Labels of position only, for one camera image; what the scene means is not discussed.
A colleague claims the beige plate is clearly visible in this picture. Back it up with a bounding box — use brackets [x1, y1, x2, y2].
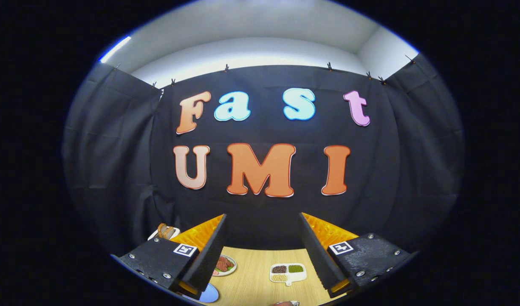
[212, 254, 237, 277]

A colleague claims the blue plate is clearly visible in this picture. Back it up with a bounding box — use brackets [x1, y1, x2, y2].
[199, 283, 220, 303]

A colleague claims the ceiling light panel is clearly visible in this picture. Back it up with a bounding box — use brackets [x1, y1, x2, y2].
[99, 36, 132, 63]

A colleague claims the white toaster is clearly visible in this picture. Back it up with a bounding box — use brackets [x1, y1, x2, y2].
[148, 227, 181, 242]

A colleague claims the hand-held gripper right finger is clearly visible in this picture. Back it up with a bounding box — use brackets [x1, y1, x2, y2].
[297, 212, 418, 299]

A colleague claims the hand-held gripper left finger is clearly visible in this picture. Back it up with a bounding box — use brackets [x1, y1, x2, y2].
[110, 213, 228, 299]

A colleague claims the white divided dish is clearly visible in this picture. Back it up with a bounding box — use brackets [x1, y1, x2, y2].
[269, 263, 307, 286]

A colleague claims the row of black cloth clips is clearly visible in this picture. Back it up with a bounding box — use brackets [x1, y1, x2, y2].
[113, 54, 415, 88]

